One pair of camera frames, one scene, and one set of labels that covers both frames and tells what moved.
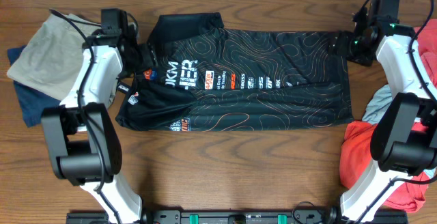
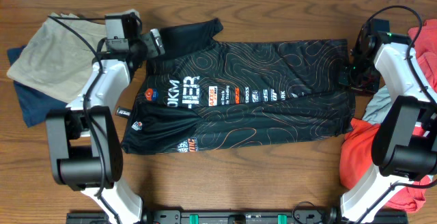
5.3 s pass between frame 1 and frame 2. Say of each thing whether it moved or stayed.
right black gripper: moved
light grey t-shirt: stayed
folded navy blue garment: stayed
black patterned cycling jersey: moved
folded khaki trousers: stayed
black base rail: stayed
